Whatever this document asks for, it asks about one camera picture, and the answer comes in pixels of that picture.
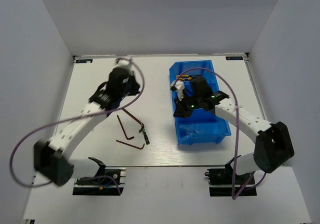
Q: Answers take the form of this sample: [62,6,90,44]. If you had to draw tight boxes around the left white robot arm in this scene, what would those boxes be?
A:
[33,67,140,186]

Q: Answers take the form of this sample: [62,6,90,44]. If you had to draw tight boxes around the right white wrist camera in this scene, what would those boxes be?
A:
[170,80,185,102]

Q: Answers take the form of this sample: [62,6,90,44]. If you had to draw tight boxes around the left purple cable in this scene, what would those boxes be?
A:
[9,56,146,193]

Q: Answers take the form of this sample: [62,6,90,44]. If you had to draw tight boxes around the right corner label sticker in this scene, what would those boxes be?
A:
[226,56,243,61]

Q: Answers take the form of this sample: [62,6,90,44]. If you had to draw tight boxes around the brown hex key under pliers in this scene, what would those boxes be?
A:
[123,108,143,126]

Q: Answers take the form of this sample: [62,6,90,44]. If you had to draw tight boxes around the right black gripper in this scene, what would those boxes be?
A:
[173,92,202,119]

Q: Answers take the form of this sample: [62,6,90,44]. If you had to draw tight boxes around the brown hex key short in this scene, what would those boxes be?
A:
[117,115,134,140]

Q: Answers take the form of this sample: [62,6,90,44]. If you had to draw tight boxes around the blue plastic bin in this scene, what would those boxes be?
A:
[169,60,219,99]
[172,97,232,146]

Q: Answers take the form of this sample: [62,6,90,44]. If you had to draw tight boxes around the corner label sticker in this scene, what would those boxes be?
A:
[226,56,243,61]
[75,59,93,64]

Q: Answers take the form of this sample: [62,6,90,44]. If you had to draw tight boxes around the green black small screwdriver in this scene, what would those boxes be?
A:
[139,124,150,145]

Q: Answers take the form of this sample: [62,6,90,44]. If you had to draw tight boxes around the brown hex key long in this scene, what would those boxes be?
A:
[115,140,145,150]

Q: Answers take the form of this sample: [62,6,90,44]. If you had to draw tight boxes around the yellow pliers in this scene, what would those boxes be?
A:
[176,75,193,81]

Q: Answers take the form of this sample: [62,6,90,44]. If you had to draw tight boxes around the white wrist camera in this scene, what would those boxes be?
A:
[170,80,185,102]
[114,58,133,72]

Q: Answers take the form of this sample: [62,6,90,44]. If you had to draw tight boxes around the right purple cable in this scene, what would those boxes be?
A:
[178,67,267,200]

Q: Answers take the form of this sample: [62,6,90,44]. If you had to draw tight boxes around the blue plastic bin far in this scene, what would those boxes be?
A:
[169,60,219,99]

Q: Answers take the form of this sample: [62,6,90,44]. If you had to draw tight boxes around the blue plastic bin near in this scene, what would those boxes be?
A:
[172,97,232,146]

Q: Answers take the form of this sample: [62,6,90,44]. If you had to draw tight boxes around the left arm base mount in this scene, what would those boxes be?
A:
[71,157,126,196]

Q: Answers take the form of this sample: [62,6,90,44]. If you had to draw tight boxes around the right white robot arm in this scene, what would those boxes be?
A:
[170,76,295,183]

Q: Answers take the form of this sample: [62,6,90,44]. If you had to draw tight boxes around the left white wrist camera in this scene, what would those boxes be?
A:
[114,58,133,72]

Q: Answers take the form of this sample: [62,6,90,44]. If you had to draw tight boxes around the purple cable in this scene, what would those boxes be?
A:
[178,67,267,200]
[9,56,146,193]

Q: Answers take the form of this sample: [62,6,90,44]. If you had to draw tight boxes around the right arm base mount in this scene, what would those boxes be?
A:
[204,161,257,197]

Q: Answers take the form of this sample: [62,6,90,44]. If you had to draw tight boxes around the left corner label sticker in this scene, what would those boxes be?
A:
[75,59,93,64]

